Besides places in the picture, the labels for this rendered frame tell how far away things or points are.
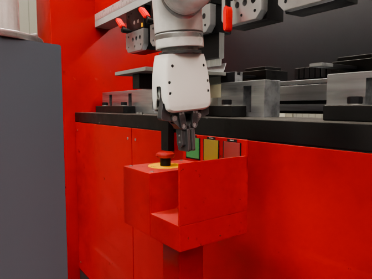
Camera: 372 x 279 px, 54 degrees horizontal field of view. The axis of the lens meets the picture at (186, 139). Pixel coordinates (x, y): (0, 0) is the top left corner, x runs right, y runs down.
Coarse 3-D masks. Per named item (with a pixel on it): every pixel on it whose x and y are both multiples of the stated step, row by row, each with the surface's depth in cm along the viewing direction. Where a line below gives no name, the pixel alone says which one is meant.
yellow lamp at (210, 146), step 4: (204, 140) 77; (208, 140) 76; (212, 140) 75; (204, 144) 77; (208, 144) 76; (212, 144) 75; (216, 144) 74; (204, 148) 78; (208, 148) 77; (212, 148) 76; (216, 148) 74; (204, 152) 78; (208, 152) 77; (212, 152) 76; (216, 152) 74; (204, 156) 78; (208, 156) 77; (212, 156) 76; (216, 156) 75
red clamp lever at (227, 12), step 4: (228, 0) 94; (232, 0) 95; (228, 4) 94; (224, 8) 94; (228, 8) 94; (224, 12) 94; (228, 12) 94; (224, 16) 94; (228, 16) 94; (224, 20) 94; (228, 20) 94; (224, 24) 94; (228, 24) 94; (224, 28) 94; (228, 28) 94
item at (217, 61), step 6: (204, 36) 113; (210, 36) 110; (216, 36) 108; (222, 36) 108; (204, 42) 113; (210, 42) 110; (216, 42) 108; (222, 42) 108; (204, 48) 113; (210, 48) 110; (216, 48) 108; (222, 48) 108; (204, 54) 113; (210, 54) 111; (216, 54) 108; (222, 54) 108; (210, 60) 112; (216, 60) 110; (210, 66) 112
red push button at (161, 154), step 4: (160, 152) 74; (164, 152) 74; (168, 152) 74; (172, 152) 75; (156, 156) 74; (160, 156) 73; (164, 156) 73; (168, 156) 73; (172, 156) 74; (160, 160) 75; (164, 160) 74; (168, 160) 74; (160, 164) 75; (164, 164) 74; (168, 164) 74
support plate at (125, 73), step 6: (144, 66) 90; (120, 72) 101; (126, 72) 98; (132, 72) 95; (138, 72) 94; (144, 72) 94; (150, 72) 94; (210, 72) 101; (216, 72) 102; (222, 72) 103
